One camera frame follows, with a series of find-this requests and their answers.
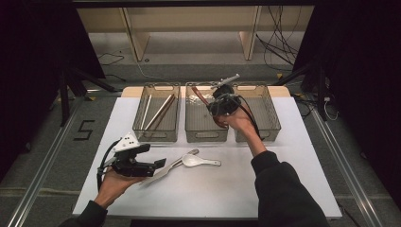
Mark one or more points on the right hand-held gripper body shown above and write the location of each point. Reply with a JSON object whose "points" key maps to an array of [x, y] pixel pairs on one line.
{"points": [[223, 102]]}

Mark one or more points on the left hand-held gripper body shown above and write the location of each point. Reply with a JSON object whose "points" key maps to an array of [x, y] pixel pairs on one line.
{"points": [[129, 164]]}

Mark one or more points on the metal knife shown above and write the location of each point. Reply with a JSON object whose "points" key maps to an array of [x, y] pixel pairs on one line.
{"points": [[157, 176]]}

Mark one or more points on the brown wooden spoon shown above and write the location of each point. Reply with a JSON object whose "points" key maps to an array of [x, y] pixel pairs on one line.
{"points": [[200, 95]]}

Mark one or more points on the white ceramic spoon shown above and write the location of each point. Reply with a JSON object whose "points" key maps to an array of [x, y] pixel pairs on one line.
{"points": [[190, 160]]}

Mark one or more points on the smoky clear plastic bin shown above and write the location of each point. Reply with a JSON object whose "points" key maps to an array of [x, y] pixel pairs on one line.
{"points": [[167, 126], [268, 116], [198, 123]]}

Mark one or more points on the metal fork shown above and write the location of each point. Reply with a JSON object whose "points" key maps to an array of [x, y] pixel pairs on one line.
{"points": [[193, 152]]}

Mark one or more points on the white chopstick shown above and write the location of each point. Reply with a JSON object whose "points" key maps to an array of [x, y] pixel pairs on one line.
{"points": [[146, 112], [158, 111]]}

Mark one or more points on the person's right hand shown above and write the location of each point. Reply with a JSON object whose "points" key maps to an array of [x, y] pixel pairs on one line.
{"points": [[241, 121]]}

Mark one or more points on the person's left hand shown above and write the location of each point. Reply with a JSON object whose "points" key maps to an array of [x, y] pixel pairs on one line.
{"points": [[112, 187]]}

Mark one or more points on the white table cover board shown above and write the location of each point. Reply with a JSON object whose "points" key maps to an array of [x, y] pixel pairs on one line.
{"points": [[205, 201]]}

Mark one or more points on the yellow tape piece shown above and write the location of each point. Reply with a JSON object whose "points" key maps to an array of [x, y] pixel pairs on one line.
{"points": [[91, 98], [279, 76]]}

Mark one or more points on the black metal stand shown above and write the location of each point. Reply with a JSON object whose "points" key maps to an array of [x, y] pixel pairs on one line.
{"points": [[64, 104], [321, 101]]}

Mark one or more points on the wooden shelf unit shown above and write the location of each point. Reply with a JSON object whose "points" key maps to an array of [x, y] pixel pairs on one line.
{"points": [[195, 19]]}

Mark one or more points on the white power adapter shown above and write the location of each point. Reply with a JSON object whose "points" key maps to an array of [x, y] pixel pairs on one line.
{"points": [[327, 99]]}

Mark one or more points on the black overhead bar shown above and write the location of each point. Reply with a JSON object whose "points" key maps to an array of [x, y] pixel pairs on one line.
{"points": [[189, 3]]}

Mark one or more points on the black curtain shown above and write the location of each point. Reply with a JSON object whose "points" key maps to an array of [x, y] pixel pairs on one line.
{"points": [[31, 78], [362, 78]]}

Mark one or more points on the short aluminium floor rail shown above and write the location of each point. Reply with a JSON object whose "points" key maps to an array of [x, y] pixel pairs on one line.
{"points": [[104, 92]]}

